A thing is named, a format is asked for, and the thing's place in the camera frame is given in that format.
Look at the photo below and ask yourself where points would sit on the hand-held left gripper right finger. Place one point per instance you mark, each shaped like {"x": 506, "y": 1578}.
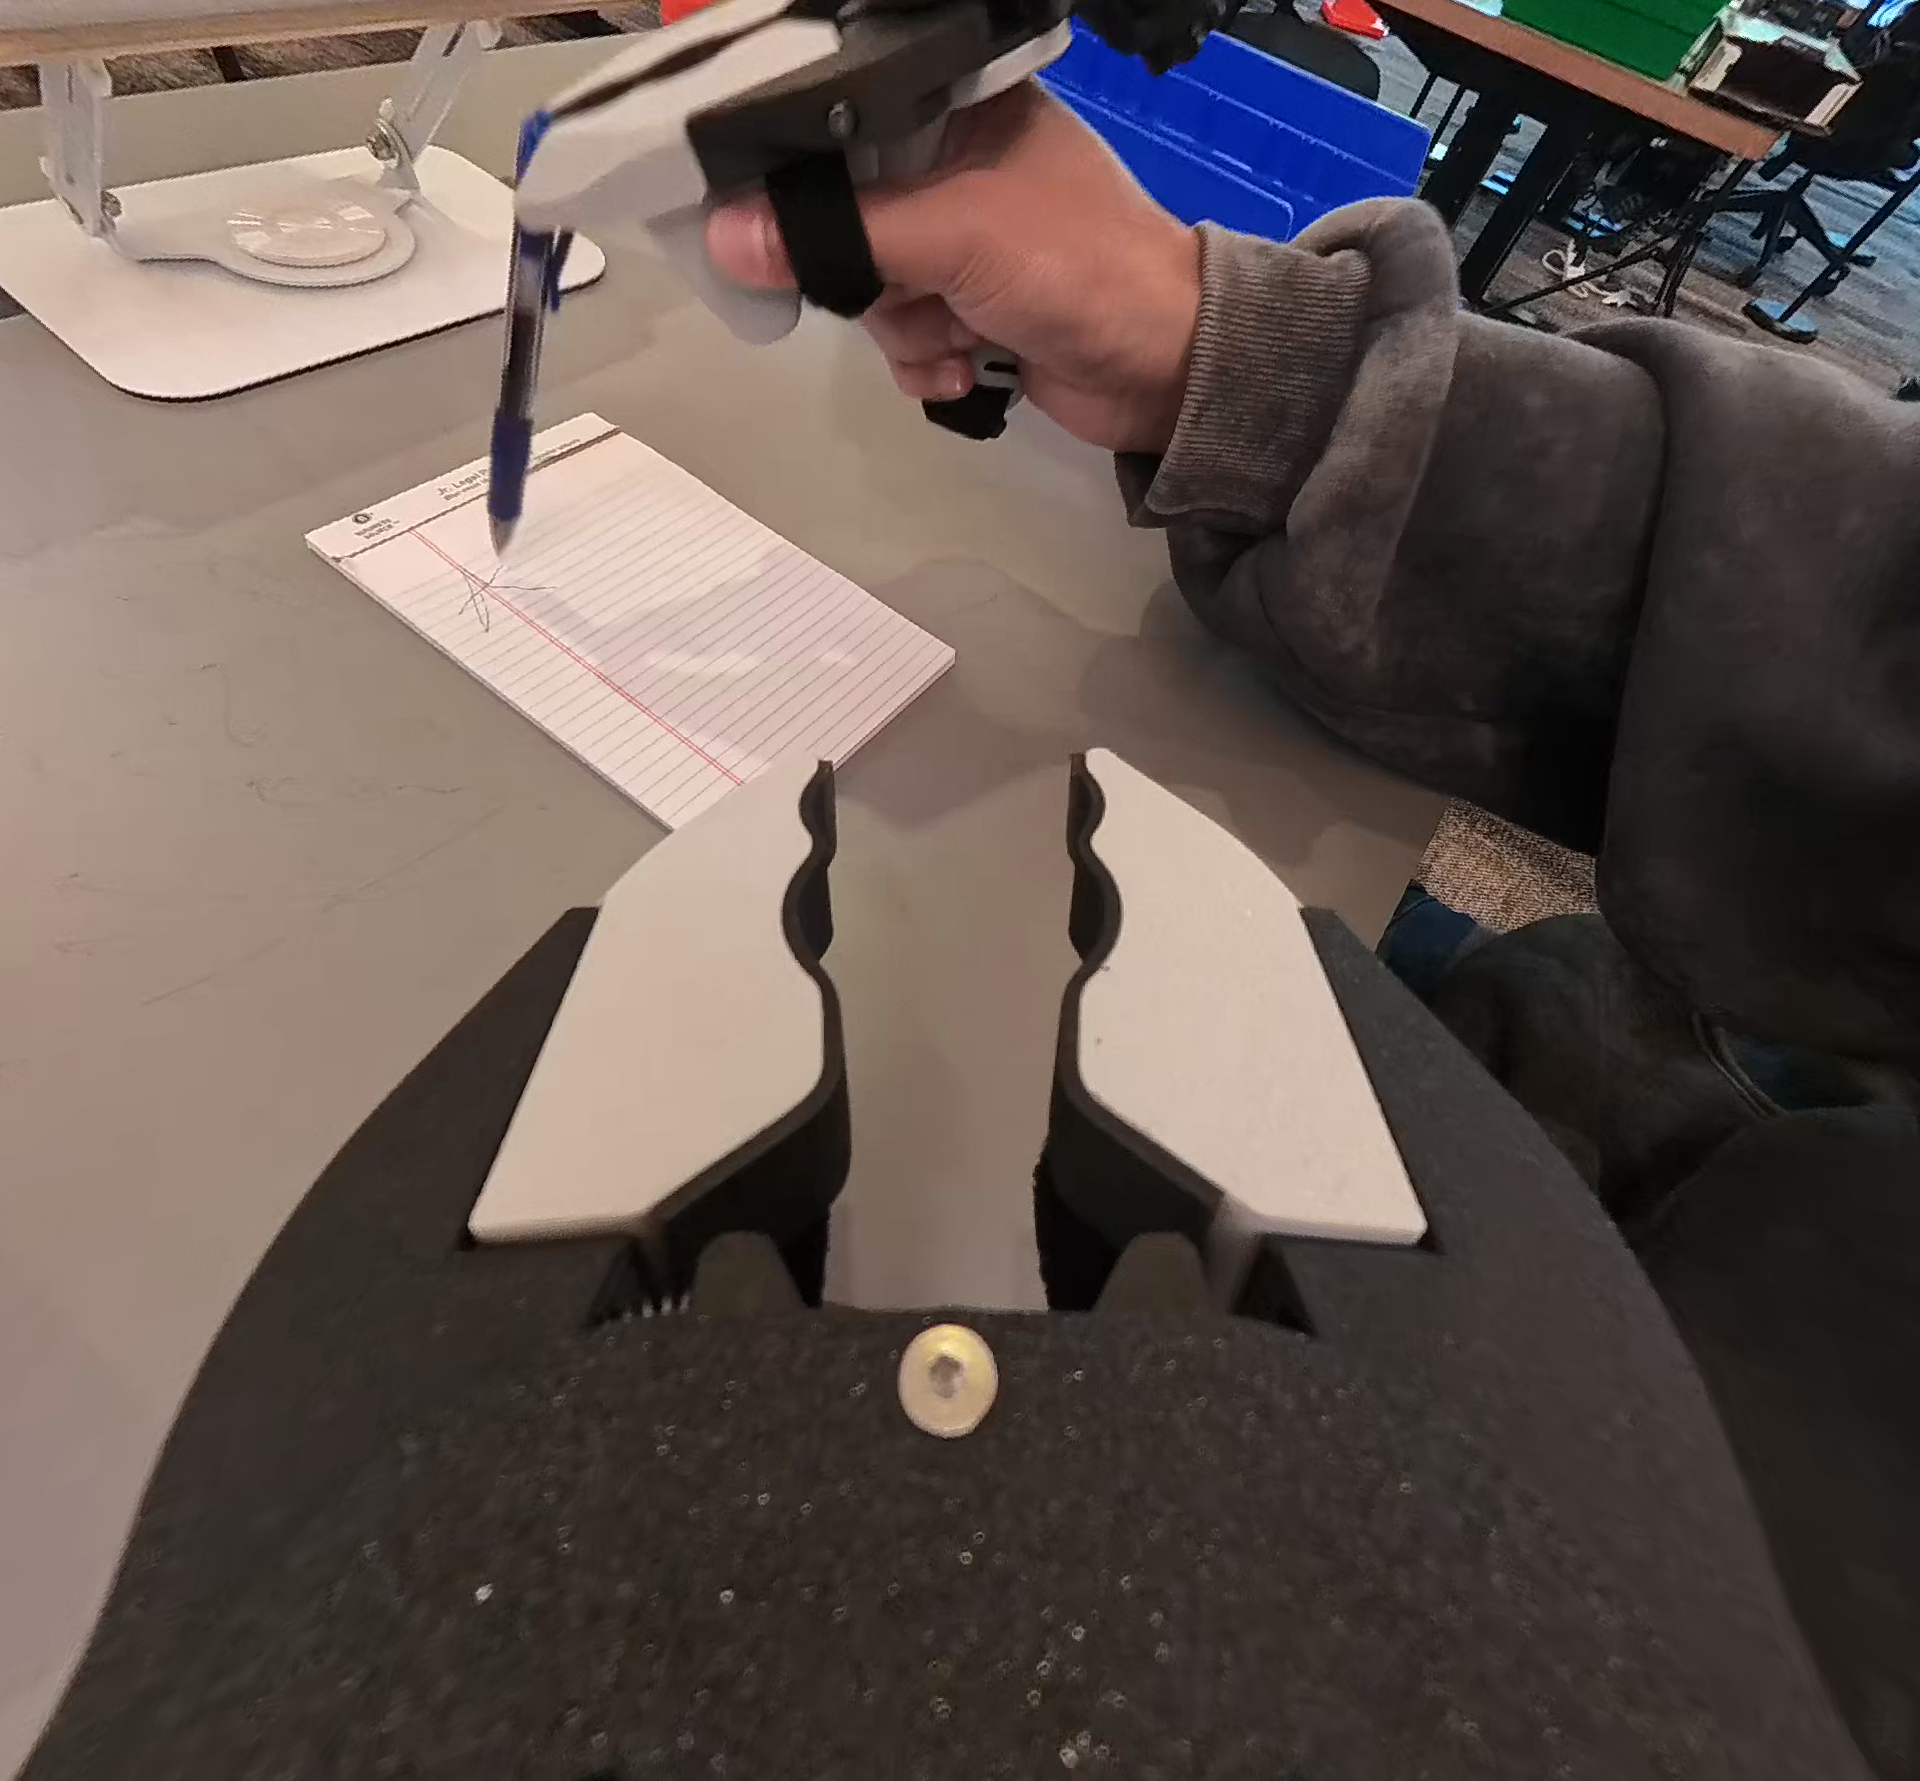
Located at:
{"x": 1230, "y": 1031}

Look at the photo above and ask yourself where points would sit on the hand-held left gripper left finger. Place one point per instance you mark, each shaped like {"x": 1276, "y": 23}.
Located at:
{"x": 661, "y": 1031}

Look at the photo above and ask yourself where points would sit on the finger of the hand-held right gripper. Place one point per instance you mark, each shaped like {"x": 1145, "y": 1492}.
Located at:
{"x": 631, "y": 161}
{"x": 683, "y": 37}

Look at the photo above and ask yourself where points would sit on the blue retractable pen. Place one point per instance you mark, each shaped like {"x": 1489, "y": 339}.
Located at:
{"x": 514, "y": 372}

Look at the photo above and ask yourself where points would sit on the white lined notepad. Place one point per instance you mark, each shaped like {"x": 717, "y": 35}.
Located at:
{"x": 676, "y": 641}

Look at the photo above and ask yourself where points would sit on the person's right forearm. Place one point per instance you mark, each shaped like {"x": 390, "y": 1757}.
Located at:
{"x": 1500, "y": 536}

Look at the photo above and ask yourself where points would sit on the person's right hand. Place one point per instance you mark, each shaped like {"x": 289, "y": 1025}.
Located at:
{"x": 1051, "y": 265}

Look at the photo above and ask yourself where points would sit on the blue plastic bin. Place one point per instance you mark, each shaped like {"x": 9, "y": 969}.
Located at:
{"x": 1245, "y": 132}

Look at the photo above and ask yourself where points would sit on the brown cardboard box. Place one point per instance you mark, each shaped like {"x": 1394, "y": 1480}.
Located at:
{"x": 1771, "y": 86}

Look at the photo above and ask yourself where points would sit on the black office chair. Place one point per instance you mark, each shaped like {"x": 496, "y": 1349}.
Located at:
{"x": 1861, "y": 115}

